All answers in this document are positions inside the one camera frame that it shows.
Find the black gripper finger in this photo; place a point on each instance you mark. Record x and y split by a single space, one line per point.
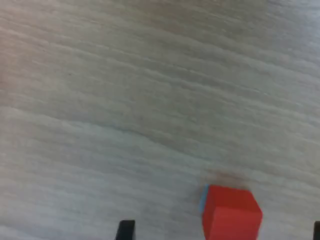
126 231
317 231

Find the red cube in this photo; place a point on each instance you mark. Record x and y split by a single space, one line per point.
232 215

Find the small grey tape marker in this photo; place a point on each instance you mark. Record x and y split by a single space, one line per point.
203 200

